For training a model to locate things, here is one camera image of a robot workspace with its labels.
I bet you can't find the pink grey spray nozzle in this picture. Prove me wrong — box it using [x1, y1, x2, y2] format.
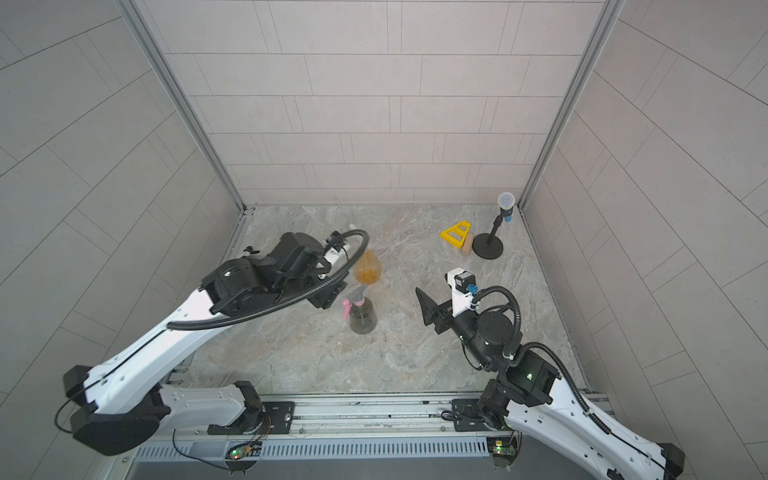
[342, 284, 367, 320]

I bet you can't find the dark grey bottle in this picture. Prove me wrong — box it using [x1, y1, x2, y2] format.
[348, 297, 377, 335]

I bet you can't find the orange plastic bottle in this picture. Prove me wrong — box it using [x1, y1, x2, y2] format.
[354, 250, 382, 286]

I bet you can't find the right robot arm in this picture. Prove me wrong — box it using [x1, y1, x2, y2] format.
[415, 286, 685, 479]

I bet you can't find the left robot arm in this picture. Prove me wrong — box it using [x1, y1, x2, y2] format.
[59, 230, 369, 456]

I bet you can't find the yellow triangle block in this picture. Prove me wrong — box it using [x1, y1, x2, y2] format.
[440, 221, 472, 250]

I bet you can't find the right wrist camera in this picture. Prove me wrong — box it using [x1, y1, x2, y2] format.
[446, 268, 479, 317]

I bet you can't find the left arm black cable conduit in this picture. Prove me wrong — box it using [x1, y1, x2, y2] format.
[166, 229, 370, 332]

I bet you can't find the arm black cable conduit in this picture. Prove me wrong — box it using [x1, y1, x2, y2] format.
[470, 285, 613, 436]
[166, 229, 370, 332]

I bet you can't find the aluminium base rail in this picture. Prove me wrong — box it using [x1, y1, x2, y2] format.
[116, 391, 622, 463]

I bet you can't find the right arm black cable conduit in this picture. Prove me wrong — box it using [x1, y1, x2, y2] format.
[470, 285, 613, 436]

